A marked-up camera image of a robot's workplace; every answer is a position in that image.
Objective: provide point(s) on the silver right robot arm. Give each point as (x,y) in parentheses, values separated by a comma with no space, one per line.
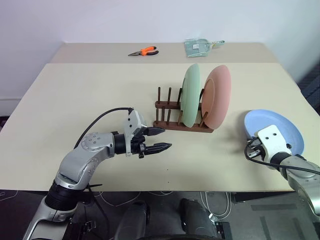
(302,180)

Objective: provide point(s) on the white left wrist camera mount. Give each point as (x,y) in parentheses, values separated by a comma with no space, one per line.
(132,122)

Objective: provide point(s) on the dark rounded shape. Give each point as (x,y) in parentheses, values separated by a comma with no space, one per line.
(195,217)
(132,220)

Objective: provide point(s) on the pink plate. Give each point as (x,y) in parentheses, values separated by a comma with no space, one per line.
(217,100)

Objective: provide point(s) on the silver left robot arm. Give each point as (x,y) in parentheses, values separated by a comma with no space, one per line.
(75,160)

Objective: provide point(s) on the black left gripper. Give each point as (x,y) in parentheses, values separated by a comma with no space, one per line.
(138,146)

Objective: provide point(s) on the green plate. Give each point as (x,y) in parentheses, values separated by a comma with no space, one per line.
(190,95)

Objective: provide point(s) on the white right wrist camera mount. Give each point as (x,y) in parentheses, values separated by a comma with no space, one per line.
(271,140)

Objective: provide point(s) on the clear plastic bag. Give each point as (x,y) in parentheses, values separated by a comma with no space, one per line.
(196,48)

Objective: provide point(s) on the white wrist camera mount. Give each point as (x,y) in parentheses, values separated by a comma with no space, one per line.
(132,122)
(271,140)

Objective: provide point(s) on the dark ribbed object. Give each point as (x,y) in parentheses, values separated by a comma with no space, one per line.
(311,87)

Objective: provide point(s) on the black table frame bar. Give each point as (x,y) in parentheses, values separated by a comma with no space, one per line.
(262,197)

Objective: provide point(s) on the wooden dish rack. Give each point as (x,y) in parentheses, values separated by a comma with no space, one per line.
(172,126)

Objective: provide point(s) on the blue plate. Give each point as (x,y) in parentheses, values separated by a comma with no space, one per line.
(275,120)

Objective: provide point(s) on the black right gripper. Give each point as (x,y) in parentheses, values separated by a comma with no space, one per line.
(256,149)

